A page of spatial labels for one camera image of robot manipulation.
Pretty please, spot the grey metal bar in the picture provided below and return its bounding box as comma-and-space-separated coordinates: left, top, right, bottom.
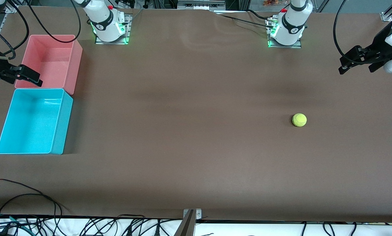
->
174, 210, 196, 236

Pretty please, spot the teal cable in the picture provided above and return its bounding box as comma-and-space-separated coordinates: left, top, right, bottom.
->
0, 213, 29, 230

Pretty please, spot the pink plastic bin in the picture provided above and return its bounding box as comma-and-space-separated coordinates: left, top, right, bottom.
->
14, 34, 83, 95

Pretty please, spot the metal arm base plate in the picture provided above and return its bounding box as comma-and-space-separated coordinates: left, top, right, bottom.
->
94, 14, 131, 45
267, 16, 302, 49

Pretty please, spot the grey metal box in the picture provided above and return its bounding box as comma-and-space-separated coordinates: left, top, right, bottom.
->
177, 0, 226, 10

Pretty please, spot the small aluminium bracket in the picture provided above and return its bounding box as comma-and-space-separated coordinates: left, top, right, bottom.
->
183, 208, 202, 219

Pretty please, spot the yellow-green tennis ball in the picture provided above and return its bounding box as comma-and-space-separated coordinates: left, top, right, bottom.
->
292, 113, 307, 127

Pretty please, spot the long looping black cable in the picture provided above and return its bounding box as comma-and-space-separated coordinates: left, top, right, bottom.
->
0, 179, 70, 226

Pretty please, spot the blue plastic bin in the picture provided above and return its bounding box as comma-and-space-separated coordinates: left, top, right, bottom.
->
0, 88, 74, 155

